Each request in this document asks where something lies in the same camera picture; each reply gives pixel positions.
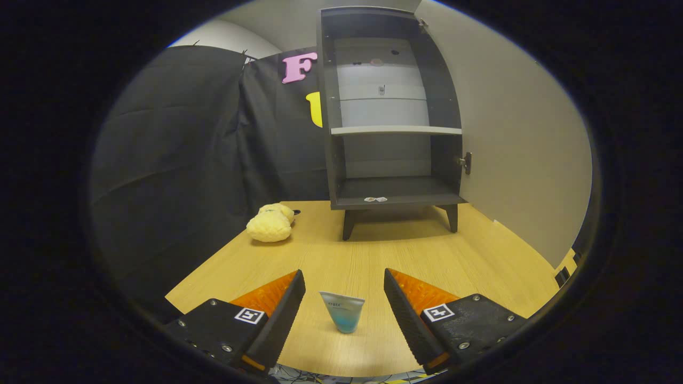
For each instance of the metal door hinge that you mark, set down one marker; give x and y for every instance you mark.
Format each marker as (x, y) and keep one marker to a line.
(466, 162)
(423, 25)

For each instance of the dark grey cabinet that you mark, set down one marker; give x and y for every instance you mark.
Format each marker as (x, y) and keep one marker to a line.
(443, 106)

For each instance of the black backdrop cloth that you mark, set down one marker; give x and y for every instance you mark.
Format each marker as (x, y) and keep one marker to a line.
(176, 160)

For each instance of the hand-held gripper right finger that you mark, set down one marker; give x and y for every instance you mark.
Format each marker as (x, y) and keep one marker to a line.
(408, 320)

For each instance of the blue and white tube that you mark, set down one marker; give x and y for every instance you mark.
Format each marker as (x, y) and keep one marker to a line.
(344, 314)

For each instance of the light grey cabinet door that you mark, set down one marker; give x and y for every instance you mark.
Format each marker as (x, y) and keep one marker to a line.
(523, 133)

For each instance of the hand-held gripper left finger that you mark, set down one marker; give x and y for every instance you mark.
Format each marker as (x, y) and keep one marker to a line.
(283, 320)

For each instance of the yellow plush toy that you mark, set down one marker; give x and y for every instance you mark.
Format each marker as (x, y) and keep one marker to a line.
(269, 226)

